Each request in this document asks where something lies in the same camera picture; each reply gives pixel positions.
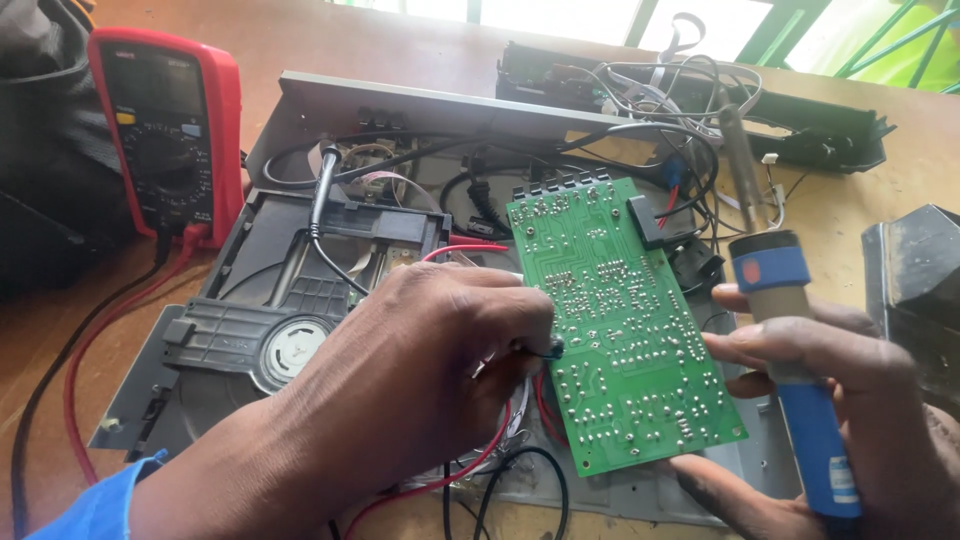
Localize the person's right hand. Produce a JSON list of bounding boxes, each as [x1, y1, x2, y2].
[[667, 283, 960, 540]]

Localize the person's left hand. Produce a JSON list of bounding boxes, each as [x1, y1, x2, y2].
[[292, 262, 564, 504]]

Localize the green circuit board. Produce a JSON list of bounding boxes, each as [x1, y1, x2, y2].
[[506, 176, 749, 479]]

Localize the blue handled soldering iron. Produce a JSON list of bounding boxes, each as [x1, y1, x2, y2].
[[716, 105, 864, 522]]

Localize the red test probe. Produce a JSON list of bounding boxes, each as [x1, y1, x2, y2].
[[420, 234, 513, 264]]

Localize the black metal cover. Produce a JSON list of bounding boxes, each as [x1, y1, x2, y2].
[[861, 204, 960, 421]]

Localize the black disc tray mechanism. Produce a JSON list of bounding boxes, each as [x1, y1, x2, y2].
[[161, 187, 455, 399]]

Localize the grey metal player chassis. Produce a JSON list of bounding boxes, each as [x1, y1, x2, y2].
[[88, 69, 804, 526]]

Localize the black plug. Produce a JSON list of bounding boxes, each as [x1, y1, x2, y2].
[[666, 238, 726, 295]]

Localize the black plastic front panel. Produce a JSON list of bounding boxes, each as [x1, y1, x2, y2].
[[495, 41, 897, 175]]

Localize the red test lead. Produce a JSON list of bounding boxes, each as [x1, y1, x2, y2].
[[62, 223, 205, 487]]

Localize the blue sleeve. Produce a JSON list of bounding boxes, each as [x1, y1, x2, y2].
[[26, 448, 170, 540]]

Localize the red digital multimeter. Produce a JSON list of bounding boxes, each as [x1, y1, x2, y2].
[[87, 27, 246, 250]]

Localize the black test lead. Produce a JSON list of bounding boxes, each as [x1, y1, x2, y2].
[[9, 228, 174, 540]]

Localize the black bag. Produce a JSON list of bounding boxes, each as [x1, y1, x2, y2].
[[0, 0, 136, 301]]

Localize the red wire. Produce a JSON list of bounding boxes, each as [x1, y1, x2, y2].
[[534, 367, 571, 451], [343, 397, 515, 540]]

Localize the black thin cables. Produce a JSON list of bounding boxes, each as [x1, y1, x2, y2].
[[441, 446, 571, 540]]

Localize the black power cable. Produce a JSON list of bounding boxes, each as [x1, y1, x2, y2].
[[261, 120, 721, 249]]

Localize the tangle of thin wires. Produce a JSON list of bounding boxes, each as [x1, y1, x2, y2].
[[592, 52, 789, 234]]

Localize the grey ribbon cable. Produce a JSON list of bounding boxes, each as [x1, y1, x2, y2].
[[648, 12, 708, 87]]

